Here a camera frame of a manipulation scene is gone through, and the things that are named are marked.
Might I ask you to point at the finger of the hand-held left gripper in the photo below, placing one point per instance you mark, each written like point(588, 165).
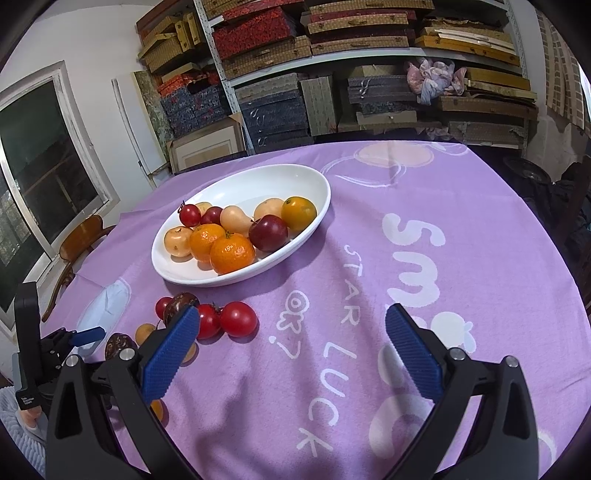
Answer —
point(90, 335)

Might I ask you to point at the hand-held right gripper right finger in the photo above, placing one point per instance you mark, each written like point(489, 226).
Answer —
point(413, 355)

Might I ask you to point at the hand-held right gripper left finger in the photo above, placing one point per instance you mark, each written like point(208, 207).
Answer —
point(168, 355)

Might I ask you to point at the large orange mandarin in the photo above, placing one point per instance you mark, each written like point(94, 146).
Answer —
point(232, 253)

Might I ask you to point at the small orange mandarin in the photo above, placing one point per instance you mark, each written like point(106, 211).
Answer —
point(205, 240)

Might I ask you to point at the dark red plum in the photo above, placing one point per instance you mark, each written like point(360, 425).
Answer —
point(268, 233)
point(212, 215)

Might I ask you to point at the yellow pear-shaped fruit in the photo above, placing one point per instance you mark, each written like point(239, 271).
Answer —
point(236, 220)

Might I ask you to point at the pale yellow round fruit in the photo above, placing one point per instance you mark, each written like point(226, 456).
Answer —
point(203, 207)

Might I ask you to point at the yellow-orange round fruit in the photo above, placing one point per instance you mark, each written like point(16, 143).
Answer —
point(299, 213)

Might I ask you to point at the white oval plate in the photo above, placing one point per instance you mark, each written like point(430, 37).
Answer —
point(277, 180)

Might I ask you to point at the person's left forearm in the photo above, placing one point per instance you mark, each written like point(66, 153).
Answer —
point(18, 443)

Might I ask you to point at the person's left hand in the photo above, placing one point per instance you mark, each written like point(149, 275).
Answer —
point(32, 417)

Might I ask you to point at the small yellow fruit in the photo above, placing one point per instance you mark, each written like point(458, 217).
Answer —
point(190, 354)
point(144, 333)

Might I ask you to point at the dark brown round fruit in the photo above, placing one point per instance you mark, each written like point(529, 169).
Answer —
point(178, 302)

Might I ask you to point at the small orange fruit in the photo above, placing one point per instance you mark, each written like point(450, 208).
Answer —
point(158, 409)

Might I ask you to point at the wooden chair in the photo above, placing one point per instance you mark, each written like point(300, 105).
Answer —
point(78, 242)

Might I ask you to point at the purple printed tablecloth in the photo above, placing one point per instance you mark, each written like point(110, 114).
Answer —
point(258, 415)

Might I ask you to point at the white framed window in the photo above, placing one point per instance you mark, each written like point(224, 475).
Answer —
point(37, 152)

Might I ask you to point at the white board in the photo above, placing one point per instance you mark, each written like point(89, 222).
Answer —
point(138, 134)

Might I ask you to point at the green patterned panel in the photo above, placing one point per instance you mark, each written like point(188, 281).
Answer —
point(150, 101)

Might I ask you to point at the stack of blue floral boxes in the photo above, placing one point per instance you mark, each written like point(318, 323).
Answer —
point(194, 104)

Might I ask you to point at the stack of dark flat boxes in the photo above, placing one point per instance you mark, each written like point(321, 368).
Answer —
point(378, 99)

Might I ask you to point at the stack of dark blue boxes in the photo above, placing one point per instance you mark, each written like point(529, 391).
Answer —
point(274, 113)

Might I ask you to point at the stack of wooden flat boxes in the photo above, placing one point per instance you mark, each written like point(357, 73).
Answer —
point(489, 101)

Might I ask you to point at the stack of grey boxes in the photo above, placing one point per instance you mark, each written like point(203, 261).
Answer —
point(318, 104)

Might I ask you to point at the pink crumpled cloth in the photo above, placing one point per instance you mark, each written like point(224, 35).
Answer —
point(434, 81)

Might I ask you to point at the stack of tan woven boxes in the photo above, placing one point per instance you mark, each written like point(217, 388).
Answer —
point(168, 44)
point(360, 44)

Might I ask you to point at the white metal shelving rack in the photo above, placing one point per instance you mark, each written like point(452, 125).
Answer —
point(216, 50)

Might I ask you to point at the tan checkered panel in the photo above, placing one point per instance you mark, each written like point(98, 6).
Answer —
point(563, 69)

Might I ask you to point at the stack of red patterned boxes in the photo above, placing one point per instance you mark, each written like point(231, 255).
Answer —
point(254, 32)

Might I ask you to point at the cardboard box with picture frame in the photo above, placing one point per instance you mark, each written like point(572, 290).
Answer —
point(203, 150)

